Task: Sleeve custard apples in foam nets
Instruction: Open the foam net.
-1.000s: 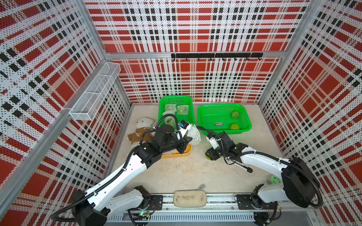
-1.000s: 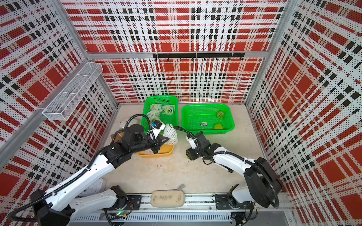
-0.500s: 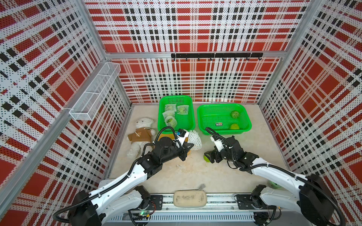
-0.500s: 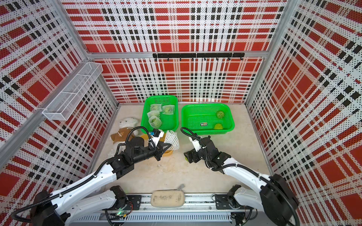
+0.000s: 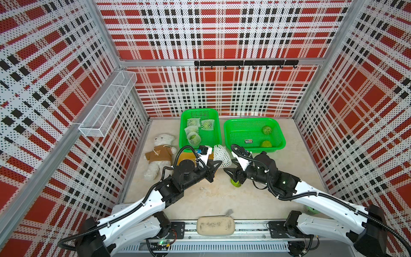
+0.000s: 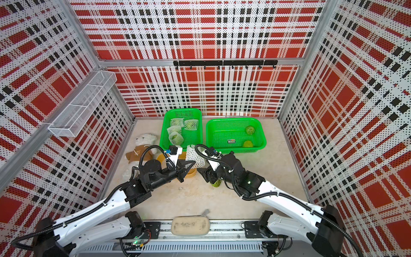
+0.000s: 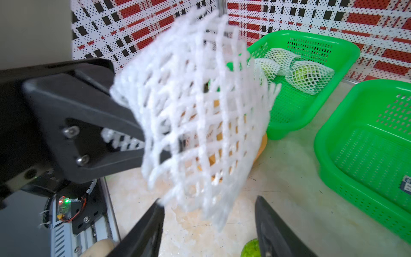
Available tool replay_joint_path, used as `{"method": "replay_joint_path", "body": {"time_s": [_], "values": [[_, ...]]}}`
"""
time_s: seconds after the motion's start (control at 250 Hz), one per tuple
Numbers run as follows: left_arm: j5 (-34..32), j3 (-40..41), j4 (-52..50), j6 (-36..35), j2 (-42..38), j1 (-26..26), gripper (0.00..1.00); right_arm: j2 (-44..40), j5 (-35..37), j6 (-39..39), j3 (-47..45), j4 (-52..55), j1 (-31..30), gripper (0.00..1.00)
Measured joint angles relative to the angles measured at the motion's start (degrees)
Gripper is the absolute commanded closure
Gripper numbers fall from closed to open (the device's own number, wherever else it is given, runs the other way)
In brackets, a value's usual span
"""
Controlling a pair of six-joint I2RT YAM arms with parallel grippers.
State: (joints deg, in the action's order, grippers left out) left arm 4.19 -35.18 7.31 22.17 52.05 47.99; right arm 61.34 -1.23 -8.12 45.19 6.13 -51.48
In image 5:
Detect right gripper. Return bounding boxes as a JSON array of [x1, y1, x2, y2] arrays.
[[223, 158, 270, 187]]

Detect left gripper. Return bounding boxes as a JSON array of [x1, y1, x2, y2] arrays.
[[181, 159, 222, 191]]

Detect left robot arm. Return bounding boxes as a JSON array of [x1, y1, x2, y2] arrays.
[[57, 145, 222, 257]]

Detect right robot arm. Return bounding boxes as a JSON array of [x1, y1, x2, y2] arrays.
[[224, 144, 411, 257]]

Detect yellow plastic bowl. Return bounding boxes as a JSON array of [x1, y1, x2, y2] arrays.
[[177, 150, 196, 164]]

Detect green basket with fruit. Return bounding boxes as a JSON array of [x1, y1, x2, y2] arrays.
[[224, 118, 286, 154]]

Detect empty green plastic basket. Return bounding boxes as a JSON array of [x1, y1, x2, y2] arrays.
[[179, 108, 222, 149]]

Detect white teddy bear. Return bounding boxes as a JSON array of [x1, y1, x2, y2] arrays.
[[144, 133, 177, 181]]

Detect beige sponge block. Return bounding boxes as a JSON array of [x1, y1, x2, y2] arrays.
[[197, 216, 235, 236]]

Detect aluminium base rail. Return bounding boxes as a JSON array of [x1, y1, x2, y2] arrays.
[[99, 212, 356, 256]]

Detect black hook rail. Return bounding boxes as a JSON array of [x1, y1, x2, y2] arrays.
[[194, 60, 299, 67]]

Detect clear wall shelf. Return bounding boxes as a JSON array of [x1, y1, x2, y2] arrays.
[[79, 71, 137, 138]]

